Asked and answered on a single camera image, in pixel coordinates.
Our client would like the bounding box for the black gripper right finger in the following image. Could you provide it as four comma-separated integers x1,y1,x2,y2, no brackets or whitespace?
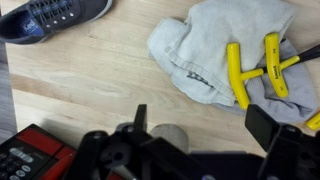
245,104,279,152

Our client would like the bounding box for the light grey crumpled cloth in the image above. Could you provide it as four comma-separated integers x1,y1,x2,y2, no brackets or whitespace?
147,0,318,122

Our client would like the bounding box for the grey metal cylinder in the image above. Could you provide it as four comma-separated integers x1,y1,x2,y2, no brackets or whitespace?
150,124,189,153

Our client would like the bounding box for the red black microwave oven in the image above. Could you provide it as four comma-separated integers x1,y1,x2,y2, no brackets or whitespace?
0,124,82,180

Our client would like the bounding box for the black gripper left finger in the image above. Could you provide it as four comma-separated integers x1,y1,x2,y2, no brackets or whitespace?
134,104,147,131

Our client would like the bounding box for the grey canvas sneaker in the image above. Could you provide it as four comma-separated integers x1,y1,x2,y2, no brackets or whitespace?
0,0,113,45

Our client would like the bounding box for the yellow T-handle key on cloth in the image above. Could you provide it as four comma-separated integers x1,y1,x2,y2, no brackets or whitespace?
264,33,320,98

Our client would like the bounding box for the long yellow T-handle hex key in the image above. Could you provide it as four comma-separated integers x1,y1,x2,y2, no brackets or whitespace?
306,112,320,130

